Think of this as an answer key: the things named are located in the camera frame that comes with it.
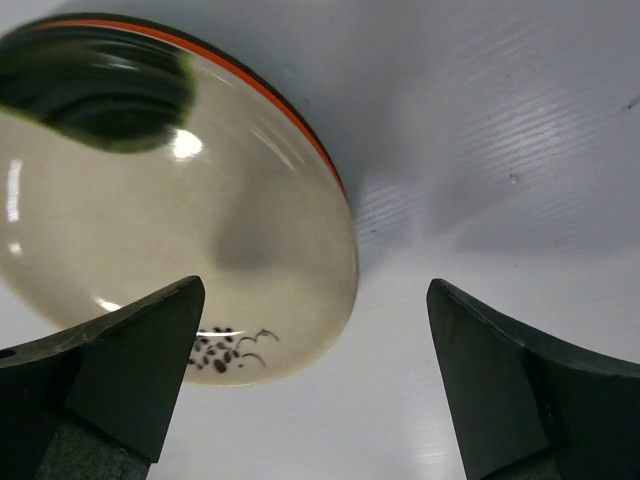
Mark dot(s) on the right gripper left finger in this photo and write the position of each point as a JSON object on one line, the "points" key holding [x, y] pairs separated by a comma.
{"points": [[95, 401]]}

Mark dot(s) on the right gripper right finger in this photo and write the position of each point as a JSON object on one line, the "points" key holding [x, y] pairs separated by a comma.
{"points": [[527, 405]]}

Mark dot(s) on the cream peach plate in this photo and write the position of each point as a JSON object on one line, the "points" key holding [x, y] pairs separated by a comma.
{"points": [[128, 163]]}

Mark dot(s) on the orange plastic plate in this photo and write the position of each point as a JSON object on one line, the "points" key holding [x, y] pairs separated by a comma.
{"points": [[200, 47]]}

